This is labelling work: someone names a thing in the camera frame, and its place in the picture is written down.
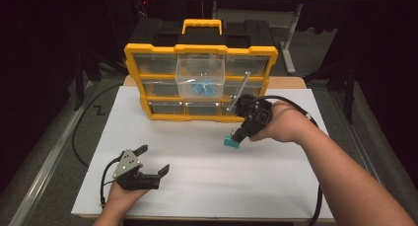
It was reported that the small clear plastic drawer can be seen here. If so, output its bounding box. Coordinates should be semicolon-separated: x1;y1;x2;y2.
149;101;184;115
221;102;241;117
184;102;221;117

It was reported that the person's left hand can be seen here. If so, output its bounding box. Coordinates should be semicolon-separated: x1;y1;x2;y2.
105;181;150;211

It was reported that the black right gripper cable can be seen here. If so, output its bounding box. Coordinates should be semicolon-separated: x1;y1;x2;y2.
250;95;325;226

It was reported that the aluminium floor rail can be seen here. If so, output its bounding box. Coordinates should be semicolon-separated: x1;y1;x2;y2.
328;90;403;226
8;80;95;226

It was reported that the blue binder clip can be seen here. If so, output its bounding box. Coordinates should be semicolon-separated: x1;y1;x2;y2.
202;81;215;98
191;82;205;96

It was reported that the person's right hand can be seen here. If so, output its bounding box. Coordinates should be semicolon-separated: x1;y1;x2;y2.
249;101;312;145

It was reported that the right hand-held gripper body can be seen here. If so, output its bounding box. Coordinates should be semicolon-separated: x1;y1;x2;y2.
226;71;274;138

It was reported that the black floor cable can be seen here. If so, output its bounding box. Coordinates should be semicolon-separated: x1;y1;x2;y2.
71;83;125;169

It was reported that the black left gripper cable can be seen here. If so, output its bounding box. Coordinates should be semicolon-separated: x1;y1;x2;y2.
100;154;124;209

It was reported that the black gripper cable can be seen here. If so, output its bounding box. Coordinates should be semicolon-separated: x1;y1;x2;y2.
100;154;124;209
250;95;325;226

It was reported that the yellow black drawer organizer cabinet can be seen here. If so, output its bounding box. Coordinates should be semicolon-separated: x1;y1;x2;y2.
123;18;279;123

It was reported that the grey metal stand leg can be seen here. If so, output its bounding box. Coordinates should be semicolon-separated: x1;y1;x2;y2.
279;3;304;76

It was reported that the white table cover sheet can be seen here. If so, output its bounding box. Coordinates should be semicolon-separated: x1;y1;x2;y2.
71;86;336;220

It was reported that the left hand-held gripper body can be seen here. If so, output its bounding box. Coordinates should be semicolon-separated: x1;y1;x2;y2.
112;149;162;191

